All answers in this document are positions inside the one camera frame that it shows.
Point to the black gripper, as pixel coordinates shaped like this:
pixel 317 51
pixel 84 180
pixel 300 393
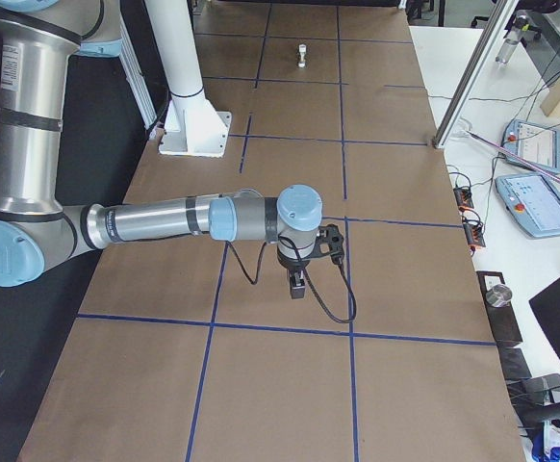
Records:
pixel 290 263

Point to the white brass PPR valve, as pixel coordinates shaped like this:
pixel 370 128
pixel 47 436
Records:
pixel 301 54

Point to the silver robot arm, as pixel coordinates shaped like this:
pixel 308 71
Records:
pixel 37 233

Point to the black orange connector block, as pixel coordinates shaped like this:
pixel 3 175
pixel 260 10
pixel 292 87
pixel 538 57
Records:
pixel 463 197
pixel 473 229

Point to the silver metal cylinder weight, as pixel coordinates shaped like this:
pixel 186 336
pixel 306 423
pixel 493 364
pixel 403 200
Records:
pixel 498 296

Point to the near teach pendant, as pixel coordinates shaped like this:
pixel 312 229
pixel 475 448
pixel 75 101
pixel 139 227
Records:
pixel 533 202

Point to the teach pendant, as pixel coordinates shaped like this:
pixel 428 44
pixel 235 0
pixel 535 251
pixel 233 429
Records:
pixel 533 202
pixel 534 143

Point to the far teach pendant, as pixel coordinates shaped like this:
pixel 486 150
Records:
pixel 534 143

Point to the long reach grabber stick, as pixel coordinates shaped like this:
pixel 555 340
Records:
pixel 515 157

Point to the clear plastic bottle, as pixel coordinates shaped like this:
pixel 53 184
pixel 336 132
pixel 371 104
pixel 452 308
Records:
pixel 512 39

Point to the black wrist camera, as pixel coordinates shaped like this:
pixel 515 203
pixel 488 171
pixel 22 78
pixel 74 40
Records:
pixel 330 243

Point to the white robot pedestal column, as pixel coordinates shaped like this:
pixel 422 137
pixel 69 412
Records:
pixel 193 127

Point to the aluminium frame post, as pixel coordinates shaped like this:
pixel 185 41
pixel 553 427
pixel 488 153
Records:
pixel 497 21

